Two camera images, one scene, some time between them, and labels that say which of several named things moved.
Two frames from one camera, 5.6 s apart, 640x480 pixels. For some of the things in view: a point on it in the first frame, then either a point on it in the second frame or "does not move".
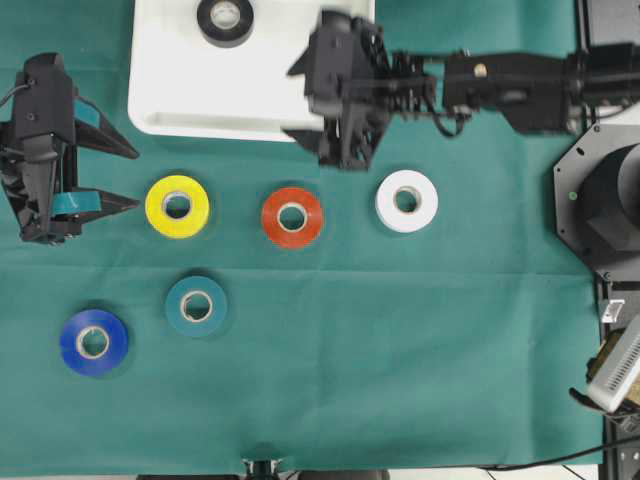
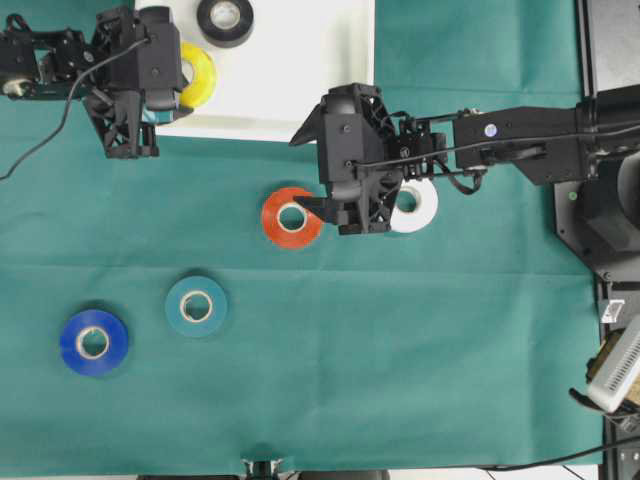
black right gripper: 385,84 -> 368,152
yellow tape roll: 168,188 -> 204,75
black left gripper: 40,177 -> 116,103
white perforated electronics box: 611,380 does not move
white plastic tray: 183,84 does not move
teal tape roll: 191,327 does not move
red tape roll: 287,198 does not move
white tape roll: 426,196 does not move
